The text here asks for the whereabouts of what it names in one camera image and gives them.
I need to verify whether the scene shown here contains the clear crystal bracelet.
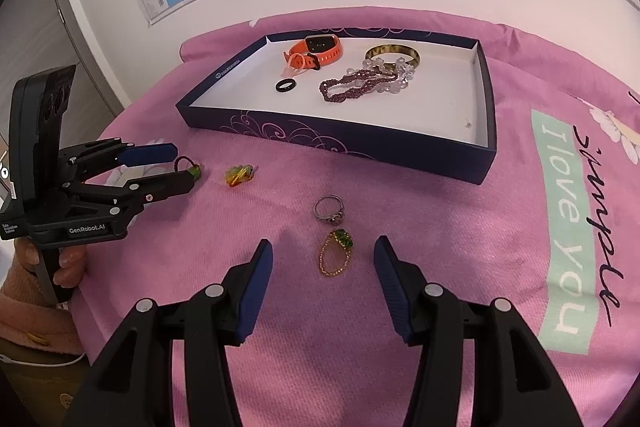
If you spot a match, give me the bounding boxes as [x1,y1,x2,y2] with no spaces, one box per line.
[360,57,419,94]

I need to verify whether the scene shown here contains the olive clothing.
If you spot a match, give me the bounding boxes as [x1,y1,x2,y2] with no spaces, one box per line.
[0,337,97,427]

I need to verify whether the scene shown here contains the orange smart watch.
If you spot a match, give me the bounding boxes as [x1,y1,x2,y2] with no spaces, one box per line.
[283,34,344,70]

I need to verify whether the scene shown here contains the person's left forearm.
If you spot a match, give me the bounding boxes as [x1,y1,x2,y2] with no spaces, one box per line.
[0,277,87,358]

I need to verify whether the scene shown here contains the person's left hand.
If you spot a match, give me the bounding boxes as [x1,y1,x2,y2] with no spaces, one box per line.
[14,238,88,293]

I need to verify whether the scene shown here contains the yellow green pendant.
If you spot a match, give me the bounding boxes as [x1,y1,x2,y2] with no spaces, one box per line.
[223,163,257,189]

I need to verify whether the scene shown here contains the purple beaded bracelet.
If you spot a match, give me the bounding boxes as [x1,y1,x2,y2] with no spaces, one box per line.
[319,67,401,104]

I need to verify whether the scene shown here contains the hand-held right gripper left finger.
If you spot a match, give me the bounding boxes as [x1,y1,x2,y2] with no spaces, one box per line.
[62,238,275,427]

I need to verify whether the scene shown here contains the green jade pendant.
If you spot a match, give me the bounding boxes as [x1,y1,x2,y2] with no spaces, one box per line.
[172,156,202,180]

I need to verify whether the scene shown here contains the gold ring with green stone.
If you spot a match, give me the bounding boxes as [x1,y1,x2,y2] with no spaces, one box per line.
[318,229,355,278]

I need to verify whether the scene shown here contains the silver ring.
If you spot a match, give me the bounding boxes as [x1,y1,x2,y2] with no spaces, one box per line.
[313,195,346,227]

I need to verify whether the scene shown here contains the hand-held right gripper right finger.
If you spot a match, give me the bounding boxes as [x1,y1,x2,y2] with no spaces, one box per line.
[374,235,586,427]

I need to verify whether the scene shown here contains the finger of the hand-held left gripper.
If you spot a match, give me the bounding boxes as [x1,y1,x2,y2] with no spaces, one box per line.
[59,139,179,180]
[64,170,196,216]

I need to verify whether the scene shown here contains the dark blue cardboard box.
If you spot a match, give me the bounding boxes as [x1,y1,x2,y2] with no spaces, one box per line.
[175,28,497,185]

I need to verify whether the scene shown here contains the grey cabinet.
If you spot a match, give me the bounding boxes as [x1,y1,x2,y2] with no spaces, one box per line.
[42,0,128,118]

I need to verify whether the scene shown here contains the tortoiseshell bangle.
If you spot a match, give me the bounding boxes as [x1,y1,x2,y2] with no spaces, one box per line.
[364,44,421,70]

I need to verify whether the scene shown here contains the white cable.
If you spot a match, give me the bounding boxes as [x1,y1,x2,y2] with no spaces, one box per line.
[0,352,87,368]

